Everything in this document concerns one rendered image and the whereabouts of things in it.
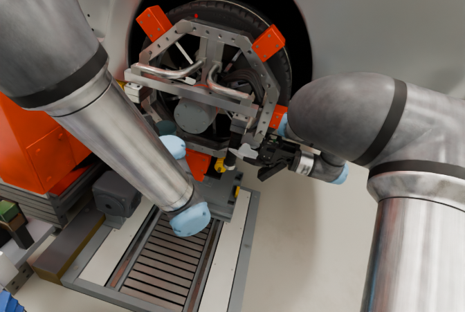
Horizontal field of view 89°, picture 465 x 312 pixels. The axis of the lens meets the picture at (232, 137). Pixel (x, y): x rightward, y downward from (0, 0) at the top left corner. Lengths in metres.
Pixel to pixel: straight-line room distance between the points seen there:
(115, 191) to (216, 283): 0.64
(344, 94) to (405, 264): 0.18
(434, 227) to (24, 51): 0.37
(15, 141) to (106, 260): 0.71
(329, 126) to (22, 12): 0.30
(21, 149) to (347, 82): 0.89
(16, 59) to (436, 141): 0.38
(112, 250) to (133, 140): 1.13
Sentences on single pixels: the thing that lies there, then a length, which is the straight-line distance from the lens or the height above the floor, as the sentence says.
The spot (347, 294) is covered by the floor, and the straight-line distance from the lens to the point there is 1.67.
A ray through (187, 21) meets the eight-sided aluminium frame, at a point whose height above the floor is 1.12.
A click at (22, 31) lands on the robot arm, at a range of 0.25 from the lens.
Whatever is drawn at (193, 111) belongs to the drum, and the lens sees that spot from 0.81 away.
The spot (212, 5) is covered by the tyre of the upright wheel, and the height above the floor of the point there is 1.17.
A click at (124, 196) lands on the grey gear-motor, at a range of 1.17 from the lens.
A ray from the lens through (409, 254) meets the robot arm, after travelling 0.28.
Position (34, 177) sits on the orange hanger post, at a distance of 1.03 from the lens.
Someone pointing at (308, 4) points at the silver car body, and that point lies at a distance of 0.93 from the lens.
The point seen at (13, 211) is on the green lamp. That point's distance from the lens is 0.92.
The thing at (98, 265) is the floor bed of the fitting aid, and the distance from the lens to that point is 1.39.
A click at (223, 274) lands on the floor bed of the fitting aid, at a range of 1.35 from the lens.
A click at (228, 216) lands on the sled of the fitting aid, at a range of 1.42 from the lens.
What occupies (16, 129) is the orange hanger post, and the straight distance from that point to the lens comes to 0.91.
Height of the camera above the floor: 1.31
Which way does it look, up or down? 37 degrees down
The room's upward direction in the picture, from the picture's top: 14 degrees clockwise
